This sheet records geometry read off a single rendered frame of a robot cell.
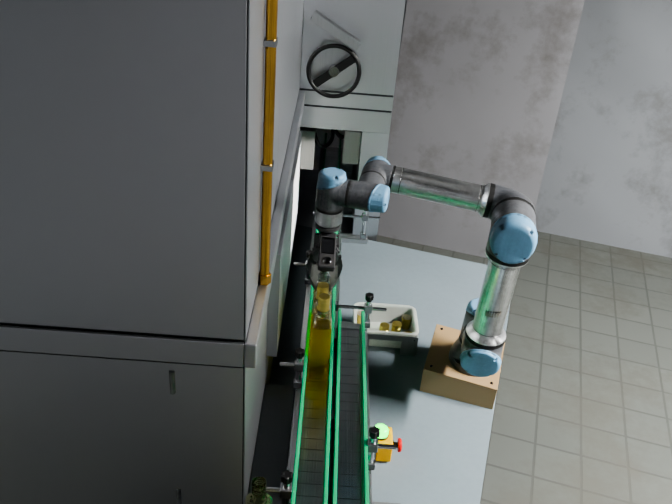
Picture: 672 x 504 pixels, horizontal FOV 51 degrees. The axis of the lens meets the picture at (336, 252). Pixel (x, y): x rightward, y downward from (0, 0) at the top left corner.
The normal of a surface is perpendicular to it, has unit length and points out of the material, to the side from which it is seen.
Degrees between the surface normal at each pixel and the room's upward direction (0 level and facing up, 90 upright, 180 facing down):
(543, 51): 82
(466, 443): 0
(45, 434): 90
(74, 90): 90
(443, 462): 0
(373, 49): 90
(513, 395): 0
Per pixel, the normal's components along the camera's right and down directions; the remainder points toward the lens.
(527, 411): 0.07, -0.86
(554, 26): -0.27, 0.35
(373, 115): -0.02, 0.51
